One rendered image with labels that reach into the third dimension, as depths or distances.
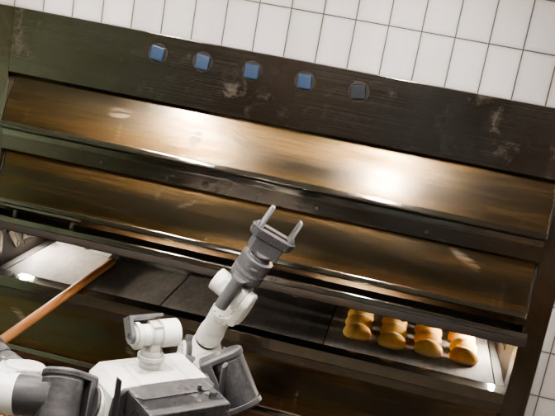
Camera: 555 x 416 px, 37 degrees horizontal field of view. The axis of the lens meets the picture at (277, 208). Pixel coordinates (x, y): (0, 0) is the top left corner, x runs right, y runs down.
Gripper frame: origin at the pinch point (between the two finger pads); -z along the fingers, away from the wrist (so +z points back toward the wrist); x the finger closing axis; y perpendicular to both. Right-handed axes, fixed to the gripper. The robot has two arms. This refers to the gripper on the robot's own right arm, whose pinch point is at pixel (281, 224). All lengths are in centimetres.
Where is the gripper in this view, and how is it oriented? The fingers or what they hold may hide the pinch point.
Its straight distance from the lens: 212.5
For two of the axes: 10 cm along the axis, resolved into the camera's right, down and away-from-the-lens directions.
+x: -8.4, -4.9, -2.2
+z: -5.4, 7.9, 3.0
